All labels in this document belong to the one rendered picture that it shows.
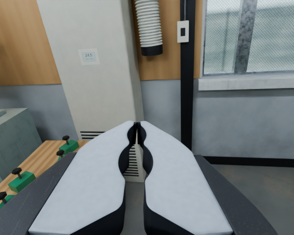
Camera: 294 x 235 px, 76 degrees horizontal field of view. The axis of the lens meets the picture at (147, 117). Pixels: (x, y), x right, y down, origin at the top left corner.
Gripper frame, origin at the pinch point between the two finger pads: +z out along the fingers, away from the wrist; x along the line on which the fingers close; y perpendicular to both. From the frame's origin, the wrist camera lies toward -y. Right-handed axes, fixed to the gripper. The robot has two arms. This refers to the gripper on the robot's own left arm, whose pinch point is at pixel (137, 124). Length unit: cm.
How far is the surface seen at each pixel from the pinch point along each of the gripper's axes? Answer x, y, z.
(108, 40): -19, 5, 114
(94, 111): -32, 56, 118
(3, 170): -100, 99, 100
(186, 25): 30, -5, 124
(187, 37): 32, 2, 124
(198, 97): 49, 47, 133
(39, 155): -67, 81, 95
